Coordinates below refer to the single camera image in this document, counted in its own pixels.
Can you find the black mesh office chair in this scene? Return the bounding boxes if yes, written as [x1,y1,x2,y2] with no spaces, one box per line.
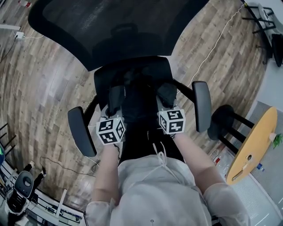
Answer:
[28,0,212,158]

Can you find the thin white charging cable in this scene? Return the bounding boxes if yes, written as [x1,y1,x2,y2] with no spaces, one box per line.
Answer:
[242,154,253,171]

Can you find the person's black trousers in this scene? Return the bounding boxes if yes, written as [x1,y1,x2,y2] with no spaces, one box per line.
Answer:
[118,120,186,166]

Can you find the large clear water jug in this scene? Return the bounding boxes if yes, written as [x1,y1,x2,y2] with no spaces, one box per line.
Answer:
[210,148,232,177]

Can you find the person's right forearm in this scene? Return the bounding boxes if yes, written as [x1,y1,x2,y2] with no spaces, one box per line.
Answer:
[174,132,226,192]

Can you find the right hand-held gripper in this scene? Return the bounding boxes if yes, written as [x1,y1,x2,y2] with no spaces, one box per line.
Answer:
[156,95,185,135]

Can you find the person's white shirt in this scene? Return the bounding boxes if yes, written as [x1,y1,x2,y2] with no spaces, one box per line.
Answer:
[85,154,250,226]

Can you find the small green potted plant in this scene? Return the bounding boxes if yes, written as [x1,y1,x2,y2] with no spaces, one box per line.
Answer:
[269,133,283,150]

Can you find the black garment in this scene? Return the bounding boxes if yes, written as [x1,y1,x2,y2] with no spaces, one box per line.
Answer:
[107,68,177,124]

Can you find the white shelf rack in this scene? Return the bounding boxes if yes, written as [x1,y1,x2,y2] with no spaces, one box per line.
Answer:
[0,187,85,226]

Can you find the round yellow wooden table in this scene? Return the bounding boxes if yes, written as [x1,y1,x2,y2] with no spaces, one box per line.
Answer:
[207,105,278,185]

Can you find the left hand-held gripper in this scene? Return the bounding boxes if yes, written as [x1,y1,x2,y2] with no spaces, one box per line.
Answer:
[96,107,127,146]

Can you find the black floor cable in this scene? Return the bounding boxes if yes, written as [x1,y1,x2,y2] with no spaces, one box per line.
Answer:
[41,156,98,177]

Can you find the person's left forearm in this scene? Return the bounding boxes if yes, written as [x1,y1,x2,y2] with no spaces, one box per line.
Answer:
[92,143,123,203]

